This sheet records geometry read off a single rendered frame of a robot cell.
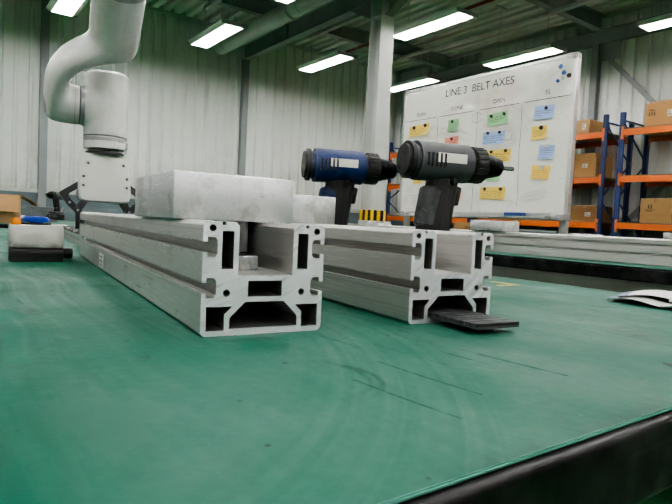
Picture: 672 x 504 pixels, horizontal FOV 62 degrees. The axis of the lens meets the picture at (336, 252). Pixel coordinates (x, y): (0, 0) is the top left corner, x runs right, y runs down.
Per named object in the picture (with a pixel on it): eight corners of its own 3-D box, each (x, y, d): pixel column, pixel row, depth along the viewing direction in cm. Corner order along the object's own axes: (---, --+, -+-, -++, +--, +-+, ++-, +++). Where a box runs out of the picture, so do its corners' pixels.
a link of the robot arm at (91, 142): (125, 142, 122) (125, 156, 122) (80, 137, 117) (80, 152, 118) (132, 138, 115) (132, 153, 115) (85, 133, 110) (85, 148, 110)
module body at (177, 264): (79, 255, 110) (80, 211, 109) (132, 255, 115) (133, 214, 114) (199, 337, 41) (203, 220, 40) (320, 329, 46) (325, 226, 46)
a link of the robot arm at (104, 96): (79, 132, 110) (129, 138, 114) (81, 64, 109) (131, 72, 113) (77, 137, 117) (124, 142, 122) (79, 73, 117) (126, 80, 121)
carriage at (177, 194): (133, 241, 60) (135, 177, 60) (231, 243, 66) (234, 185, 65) (171, 251, 46) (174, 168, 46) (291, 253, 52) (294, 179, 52)
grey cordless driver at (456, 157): (385, 280, 90) (393, 141, 88) (491, 281, 96) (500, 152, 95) (407, 286, 82) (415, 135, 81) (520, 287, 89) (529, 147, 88)
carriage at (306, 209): (226, 236, 91) (227, 194, 91) (287, 238, 97) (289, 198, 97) (264, 241, 78) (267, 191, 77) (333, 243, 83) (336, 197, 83)
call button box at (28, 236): (7, 257, 97) (8, 221, 97) (70, 258, 102) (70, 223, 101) (8, 261, 90) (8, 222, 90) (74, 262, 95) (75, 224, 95)
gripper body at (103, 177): (127, 152, 122) (126, 204, 122) (76, 147, 117) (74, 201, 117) (134, 149, 115) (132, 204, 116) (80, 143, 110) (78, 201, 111)
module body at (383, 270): (176, 256, 119) (178, 216, 119) (222, 256, 124) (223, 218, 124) (407, 324, 51) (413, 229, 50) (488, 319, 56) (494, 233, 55)
